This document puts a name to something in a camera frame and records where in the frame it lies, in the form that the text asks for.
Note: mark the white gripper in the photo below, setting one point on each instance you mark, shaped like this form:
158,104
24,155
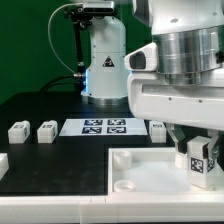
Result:
151,97

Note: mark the white sheet with tags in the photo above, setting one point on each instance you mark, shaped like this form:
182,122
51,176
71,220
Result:
103,127

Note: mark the white square tabletop tray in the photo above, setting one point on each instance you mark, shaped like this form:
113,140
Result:
152,171

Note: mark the white left rail block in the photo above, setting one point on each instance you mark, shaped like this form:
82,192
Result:
4,165

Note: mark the silver camera on stand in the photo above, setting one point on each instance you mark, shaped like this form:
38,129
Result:
99,7

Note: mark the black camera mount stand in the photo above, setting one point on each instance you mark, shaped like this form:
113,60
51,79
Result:
80,22

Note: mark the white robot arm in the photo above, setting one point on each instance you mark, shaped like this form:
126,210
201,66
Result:
178,78

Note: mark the white front rail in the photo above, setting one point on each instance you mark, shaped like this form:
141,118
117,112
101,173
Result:
112,209

